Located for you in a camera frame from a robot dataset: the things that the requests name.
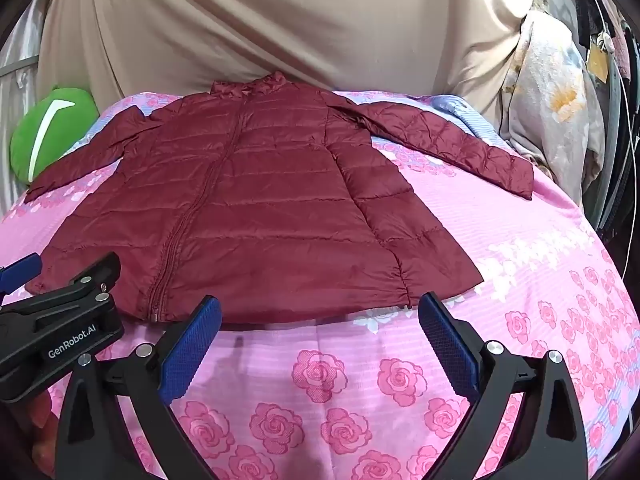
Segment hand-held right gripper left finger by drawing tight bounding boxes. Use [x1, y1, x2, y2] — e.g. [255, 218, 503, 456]
[57, 295, 224, 480]

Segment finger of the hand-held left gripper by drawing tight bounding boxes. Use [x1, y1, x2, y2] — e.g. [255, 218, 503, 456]
[0, 252, 122, 347]
[0, 253, 42, 297]

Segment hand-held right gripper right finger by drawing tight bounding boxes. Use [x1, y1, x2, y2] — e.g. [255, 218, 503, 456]
[417, 292, 589, 480]

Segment maroon puffer jacket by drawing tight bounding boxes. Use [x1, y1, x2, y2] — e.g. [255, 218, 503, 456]
[25, 71, 536, 325]

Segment dark hanging clothes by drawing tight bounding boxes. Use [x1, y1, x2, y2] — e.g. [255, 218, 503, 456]
[570, 0, 640, 266]

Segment person's left hand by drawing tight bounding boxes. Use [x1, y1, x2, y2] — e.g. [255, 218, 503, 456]
[12, 385, 68, 466]

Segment pink floral bed sheet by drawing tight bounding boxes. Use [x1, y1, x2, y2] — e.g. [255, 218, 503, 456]
[0, 90, 637, 480]

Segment green pillow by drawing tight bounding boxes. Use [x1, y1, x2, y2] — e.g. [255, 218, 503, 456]
[10, 85, 101, 185]

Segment silver curtain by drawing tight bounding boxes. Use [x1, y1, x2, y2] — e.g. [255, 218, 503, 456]
[0, 0, 57, 133]

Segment grey floral blanket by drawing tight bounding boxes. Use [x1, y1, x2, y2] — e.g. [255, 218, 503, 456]
[500, 7, 607, 207]

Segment tan hanging tag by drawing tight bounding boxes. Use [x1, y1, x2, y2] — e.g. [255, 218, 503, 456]
[587, 42, 612, 84]

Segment beige draped cloth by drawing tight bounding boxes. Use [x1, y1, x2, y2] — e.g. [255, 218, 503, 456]
[37, 0, 537, 107]

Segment white cable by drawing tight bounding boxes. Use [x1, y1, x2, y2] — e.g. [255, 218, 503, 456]
[575, 0, 617, 53]

